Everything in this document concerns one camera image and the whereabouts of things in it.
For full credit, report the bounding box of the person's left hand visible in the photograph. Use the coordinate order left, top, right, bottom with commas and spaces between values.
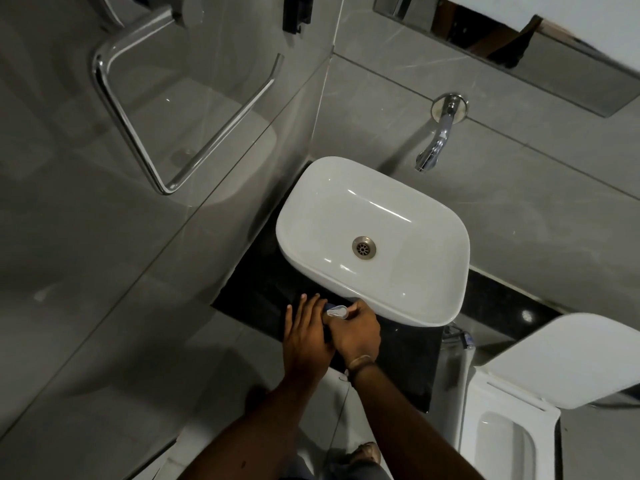
282, 293, 335, 378

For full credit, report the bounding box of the person's right hand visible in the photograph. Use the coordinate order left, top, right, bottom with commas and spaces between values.
324, 301, 382, 364

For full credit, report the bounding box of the person's left forearm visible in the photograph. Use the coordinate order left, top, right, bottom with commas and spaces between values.
177, 362, 331, 480

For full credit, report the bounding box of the person's right forearm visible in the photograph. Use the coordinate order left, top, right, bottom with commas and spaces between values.
349, 362, 486, 480

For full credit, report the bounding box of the black granite counter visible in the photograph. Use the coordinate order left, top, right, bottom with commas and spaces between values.
210, 160, 568, 414

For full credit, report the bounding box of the thread wrist band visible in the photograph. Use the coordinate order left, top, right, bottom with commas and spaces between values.
347, 355, 377, 388

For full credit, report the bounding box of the white ceramic wash basin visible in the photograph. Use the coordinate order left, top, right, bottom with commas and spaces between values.
276, 156, 471, 328

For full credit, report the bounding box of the chrome health faucet sprayer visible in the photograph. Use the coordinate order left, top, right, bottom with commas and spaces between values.
445, 323, 476, 351

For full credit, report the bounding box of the person's foot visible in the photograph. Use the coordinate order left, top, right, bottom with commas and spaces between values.
345, 442, 383, 466

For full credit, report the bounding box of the white toilet bowl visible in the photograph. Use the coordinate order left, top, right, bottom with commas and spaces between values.
458, 366, 562, 480

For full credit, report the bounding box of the white toilet lid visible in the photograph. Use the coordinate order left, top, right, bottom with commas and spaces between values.
474, 313, 640, 410

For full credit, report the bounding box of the chrome wall faucet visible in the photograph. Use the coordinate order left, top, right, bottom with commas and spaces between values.
414, 93, 470, 172

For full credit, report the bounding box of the chrome towel ring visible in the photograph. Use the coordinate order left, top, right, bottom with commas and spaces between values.
91, 6, 286, 196

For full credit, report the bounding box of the black wall holder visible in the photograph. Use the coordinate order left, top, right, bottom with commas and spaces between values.
282, 0, 315, 34

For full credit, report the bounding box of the wall mirror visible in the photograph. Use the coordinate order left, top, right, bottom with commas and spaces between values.
373, 0, 636, 118

